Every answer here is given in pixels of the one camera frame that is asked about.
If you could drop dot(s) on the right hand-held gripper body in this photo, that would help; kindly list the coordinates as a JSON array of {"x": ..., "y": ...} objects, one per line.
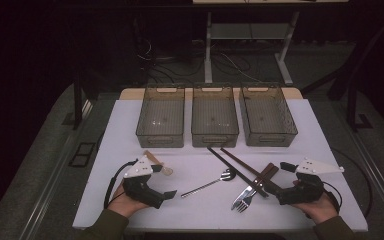
[{"x": 308, "y": 190}]

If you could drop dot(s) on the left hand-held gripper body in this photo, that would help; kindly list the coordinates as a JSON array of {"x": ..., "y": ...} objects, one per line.
[{"x": 139, "y": 170}]

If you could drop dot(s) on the small wooden spoon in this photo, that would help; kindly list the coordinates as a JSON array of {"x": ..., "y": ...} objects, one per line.
[{"x": 167, "y": 171}]

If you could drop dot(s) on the brown chopstick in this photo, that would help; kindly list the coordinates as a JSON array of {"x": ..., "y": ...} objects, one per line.
[{"x": 243, "y": 166}]

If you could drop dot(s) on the black chopstick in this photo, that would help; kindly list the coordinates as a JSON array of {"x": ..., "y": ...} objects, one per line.
[{"x": 233, "y": 170}]

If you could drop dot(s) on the smoky clear plastic bin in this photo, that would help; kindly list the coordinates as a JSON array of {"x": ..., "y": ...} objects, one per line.
[
  {"x": 215, "y": 116},
  {"x": 266, "y": 116},
  {"x": 161, "y": 116}
]

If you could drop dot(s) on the person's right hand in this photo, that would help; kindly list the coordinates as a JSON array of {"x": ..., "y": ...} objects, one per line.
[{"x": 320, "y": 210}]

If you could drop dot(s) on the person's left hand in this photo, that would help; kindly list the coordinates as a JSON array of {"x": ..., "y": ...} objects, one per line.
[{"x": 123, "y": 205}]

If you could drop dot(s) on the white table sheet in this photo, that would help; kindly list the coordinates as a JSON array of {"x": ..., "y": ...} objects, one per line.
[{"x": 200, "y": 213}]

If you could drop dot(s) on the black metal stand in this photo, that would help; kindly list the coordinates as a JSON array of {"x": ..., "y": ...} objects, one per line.
[
  {"x": 77, "y": 106},
  {"x": 352, "y": 100}
]

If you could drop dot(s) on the white metal desk frame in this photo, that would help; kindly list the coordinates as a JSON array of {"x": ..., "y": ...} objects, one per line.
[{"x": 207, "y": 50}]

